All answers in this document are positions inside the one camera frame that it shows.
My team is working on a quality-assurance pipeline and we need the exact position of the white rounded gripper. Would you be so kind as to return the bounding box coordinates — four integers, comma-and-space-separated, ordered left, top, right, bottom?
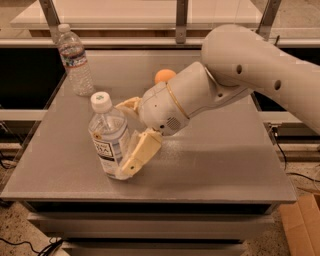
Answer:
115, 82, 189, 179

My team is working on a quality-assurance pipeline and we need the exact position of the blue plastic bottle white cap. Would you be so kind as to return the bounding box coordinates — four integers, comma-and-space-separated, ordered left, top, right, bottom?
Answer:
88, 92, 130, 178

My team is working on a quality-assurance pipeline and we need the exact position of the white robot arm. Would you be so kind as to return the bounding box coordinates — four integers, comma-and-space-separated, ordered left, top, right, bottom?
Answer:
115, 24, 320, 180

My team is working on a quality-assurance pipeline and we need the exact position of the clear crinkled water bottle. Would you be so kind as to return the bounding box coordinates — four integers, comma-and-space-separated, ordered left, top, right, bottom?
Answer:
57, 24, 95, 96

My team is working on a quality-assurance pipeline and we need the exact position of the orange ball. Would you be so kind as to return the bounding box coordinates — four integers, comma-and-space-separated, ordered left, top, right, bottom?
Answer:
154, 69, 176, 83

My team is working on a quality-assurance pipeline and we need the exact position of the grey drawer cabinet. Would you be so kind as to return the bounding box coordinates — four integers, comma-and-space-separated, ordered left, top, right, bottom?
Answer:
0, 49, 298, 256

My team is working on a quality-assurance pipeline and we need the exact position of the white shelf behind glass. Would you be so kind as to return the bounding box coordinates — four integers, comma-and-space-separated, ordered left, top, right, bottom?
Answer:
9, 0, 264, 38

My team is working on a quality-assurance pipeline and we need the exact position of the brown cardboard box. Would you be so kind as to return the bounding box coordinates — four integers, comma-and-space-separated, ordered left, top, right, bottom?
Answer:
279, 194, 320, 256

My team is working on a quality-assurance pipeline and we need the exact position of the black floor cable left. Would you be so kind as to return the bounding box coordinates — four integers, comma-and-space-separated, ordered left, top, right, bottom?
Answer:
0, 236, 64, 256

